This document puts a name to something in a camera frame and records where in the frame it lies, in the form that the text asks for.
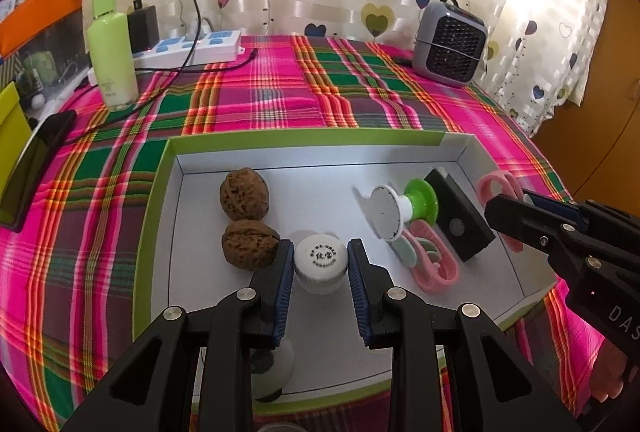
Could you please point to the pink plastic clip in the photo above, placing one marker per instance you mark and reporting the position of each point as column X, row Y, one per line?
column 435, row 269
column 492, row 184

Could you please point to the person's right hand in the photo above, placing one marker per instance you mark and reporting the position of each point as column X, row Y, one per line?
column 607, row 374

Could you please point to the clear storage container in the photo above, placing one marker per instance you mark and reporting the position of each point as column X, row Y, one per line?
column 55, row 61

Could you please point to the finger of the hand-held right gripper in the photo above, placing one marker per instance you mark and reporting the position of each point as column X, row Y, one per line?
column 555, row 208
column 520, row 219

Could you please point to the white blue power strip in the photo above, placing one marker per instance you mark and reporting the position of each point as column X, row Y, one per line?
column 200, row 49

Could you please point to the white green plastic spool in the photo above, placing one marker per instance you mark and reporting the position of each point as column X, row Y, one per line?
column 387, row 212

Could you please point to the orange storage box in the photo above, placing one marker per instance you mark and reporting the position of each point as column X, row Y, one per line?
column 40, row 6

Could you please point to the white box with green rim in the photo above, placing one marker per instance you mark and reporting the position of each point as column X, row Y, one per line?
column 330, row 352

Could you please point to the light green bottle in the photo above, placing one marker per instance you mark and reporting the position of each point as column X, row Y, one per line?
column 112, row 56

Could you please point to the lime green cardboard box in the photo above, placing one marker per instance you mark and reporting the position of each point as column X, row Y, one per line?
column 9, row 131

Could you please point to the black charger adapter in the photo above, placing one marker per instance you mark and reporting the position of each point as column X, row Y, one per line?
column 144, row 29

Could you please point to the wooden cabinet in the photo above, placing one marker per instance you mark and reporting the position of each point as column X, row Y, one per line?
column 610, row 86

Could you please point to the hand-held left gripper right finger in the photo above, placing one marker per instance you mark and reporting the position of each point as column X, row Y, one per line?
column 358, row 292

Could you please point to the white bottle cap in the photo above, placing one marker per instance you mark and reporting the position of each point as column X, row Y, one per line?
column 320, row 259

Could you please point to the black smartphone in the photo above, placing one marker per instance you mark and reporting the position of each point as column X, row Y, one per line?
column 35, row 161

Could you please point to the brown walnut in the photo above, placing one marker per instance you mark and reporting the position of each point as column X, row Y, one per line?
column 245, row 194
column 247, row 244

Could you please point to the grey portable heater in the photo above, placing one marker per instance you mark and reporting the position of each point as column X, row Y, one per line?
column 450, row 44

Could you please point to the black rectangular device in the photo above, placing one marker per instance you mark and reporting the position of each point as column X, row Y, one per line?
column 457, row 222

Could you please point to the pink green plaid blanket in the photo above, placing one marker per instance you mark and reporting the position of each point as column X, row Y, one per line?
column 250, row 101

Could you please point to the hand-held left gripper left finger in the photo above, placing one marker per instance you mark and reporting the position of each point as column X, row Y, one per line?
column 281, row 292

